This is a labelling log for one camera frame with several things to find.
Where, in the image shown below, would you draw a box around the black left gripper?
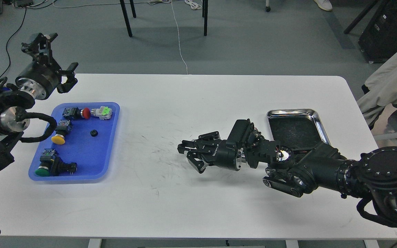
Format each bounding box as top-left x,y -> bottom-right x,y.
15,33 -> 79,100

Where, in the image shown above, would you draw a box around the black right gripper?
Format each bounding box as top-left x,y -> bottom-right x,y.
177,131 -> 247,173

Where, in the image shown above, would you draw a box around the yellow push button switch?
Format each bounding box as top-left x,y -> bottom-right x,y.
51,119 -> 73,145

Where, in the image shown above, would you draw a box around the small black gear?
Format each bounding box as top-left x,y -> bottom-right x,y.
90,129 -> 98,137

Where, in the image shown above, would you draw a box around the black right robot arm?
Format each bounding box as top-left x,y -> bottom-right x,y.
177,119 -> 397,228

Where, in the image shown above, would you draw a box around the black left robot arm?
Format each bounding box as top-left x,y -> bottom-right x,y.
0,33 -> 78,171

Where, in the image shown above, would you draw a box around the blue plastic tray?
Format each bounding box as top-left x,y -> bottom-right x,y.
28,102 -> 120,184

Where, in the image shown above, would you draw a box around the metal tray with black mat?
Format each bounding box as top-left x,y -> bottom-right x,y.
267,108 -> 330,151

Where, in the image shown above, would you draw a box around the black chair legs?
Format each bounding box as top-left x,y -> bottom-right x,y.
120,0 -> 208,38

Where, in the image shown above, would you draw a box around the white sneaker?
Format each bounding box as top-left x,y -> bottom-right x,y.
314,0 -> 333,11

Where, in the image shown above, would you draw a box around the beige cloth cover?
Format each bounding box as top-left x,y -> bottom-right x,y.
357,52 -> 397,125

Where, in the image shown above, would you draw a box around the black equipment case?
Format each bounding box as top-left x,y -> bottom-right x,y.
344,0 -> 397,63

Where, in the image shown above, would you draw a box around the black floor cable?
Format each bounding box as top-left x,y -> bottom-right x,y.
0,0 -> 52,80

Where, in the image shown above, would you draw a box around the red push button switch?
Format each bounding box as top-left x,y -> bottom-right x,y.
62,107 -> 91,121

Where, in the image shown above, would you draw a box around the green and grey switch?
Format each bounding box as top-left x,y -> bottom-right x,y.
90,106 -> 113,120

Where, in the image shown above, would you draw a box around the green push button switch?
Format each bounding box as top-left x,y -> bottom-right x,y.
34,148 -> 58,176

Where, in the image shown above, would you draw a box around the white floor cable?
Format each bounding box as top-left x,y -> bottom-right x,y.
149,0 -> 203,75

